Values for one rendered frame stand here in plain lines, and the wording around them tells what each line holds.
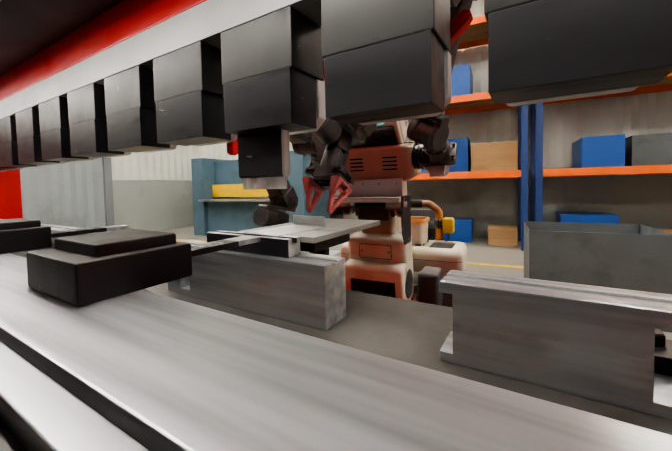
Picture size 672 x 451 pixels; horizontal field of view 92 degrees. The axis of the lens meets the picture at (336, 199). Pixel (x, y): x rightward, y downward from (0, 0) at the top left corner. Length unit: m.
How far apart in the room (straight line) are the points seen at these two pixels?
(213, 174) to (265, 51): 7.65
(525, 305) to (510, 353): 0.06
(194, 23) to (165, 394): 0.60
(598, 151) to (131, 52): 5.76
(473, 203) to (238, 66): 6.48
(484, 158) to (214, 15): 5.84
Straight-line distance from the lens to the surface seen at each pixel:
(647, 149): 6.51
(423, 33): 0.42
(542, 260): 2.84
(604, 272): 2.90
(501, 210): 6.88
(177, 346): 0.25
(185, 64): 0.69
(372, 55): 0.44
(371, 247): 1.20
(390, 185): 1.13
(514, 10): 0.41
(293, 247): 0.54
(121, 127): 0.87
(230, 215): 7.53
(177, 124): 0.69
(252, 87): 0.55
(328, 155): 0.75
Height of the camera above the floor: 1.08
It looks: 2 degrees down
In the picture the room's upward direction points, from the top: 1 degrees counter-clockwise
